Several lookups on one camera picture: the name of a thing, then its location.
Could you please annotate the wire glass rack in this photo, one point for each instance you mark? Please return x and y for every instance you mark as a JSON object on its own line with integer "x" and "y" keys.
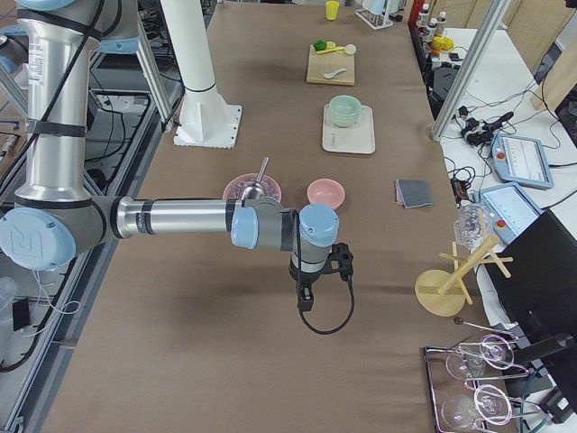
{"x": 466, "y": 384}

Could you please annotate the white dish rack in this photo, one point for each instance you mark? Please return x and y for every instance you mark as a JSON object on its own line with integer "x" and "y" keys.
{"x": 377, "y": 13}

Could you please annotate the green lime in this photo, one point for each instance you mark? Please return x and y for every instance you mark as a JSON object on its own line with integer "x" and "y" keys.
{"x": 320, "y": 45}

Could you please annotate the green stacked bowls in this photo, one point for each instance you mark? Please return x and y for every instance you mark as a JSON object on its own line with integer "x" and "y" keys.
{"x": 344, "y": 110}

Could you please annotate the wooden cup tree stand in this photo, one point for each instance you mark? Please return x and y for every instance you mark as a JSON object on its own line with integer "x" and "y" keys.
{"x": 444, "y": 293}

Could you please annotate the white pedestal column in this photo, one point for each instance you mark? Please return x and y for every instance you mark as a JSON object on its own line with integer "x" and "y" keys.
{"x": 205, "y": 119}

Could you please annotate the grey folded cloth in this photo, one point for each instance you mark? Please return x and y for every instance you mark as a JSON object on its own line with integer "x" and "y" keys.
{"x": 413, "y": 193}

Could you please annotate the lower wine glass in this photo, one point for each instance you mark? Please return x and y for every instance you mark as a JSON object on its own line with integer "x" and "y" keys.
{"x": 488, "y": 407}

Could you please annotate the wine glass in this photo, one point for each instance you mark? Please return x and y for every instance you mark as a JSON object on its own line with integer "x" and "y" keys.
{"x": 470, "y": 360}
{"x": 488, "y": 407}

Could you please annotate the lower teach pendant tablet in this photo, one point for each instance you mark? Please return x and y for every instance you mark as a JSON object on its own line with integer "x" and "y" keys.
{"x": 512, "y": 211}

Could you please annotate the teach pendant tablet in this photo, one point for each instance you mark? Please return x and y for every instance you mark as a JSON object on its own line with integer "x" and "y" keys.
{"x": 512, "y": 211}
{"x": 522, "y": 160}

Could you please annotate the wooden cutting board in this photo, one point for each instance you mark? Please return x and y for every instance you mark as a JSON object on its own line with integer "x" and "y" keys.
{"x": 320, "y": 64}

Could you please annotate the white ceramic spoon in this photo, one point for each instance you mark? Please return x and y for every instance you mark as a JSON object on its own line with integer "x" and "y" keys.
{"x": 334, "y": 74}

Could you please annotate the clear glass cup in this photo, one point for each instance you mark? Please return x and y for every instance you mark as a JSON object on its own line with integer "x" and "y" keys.
{"x": 467, "y": 227}

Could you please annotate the upper wine glass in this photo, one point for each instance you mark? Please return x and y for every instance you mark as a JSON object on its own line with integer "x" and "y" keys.
{"x": 470, "y": 360}

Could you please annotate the aluminium frame post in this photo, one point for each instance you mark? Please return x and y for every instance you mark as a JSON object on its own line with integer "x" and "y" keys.
{"x": 479, "y": 45}

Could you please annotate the yellow cup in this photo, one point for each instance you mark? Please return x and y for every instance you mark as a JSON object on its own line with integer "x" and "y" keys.
{"x": 331, "y": 10}

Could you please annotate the upper teach pendant tablet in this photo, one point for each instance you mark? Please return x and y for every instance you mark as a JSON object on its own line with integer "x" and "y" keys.
{"x": 522, "y": 160}

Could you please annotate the white rabbit tray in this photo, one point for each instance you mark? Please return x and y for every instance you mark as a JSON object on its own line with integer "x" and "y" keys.
{"x": 356, "y": 139}

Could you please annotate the yellow object on side table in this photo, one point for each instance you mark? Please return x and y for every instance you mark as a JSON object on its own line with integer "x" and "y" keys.
{"x": 441, "y": 43}

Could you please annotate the black monitor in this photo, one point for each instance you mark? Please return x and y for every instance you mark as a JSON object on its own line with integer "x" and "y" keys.
{"x": 540, "y": 294}

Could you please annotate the yellow plastic knife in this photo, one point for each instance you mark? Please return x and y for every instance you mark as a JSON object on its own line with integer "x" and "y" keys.
{"x": 334, "y": 49}

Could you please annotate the pink bowl with ice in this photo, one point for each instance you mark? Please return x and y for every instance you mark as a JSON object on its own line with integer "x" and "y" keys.
{"x": 234, "y": 189}

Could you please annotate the metal ice scoop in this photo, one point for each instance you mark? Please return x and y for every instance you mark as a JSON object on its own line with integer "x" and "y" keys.
{"x": 254, "y": 189}

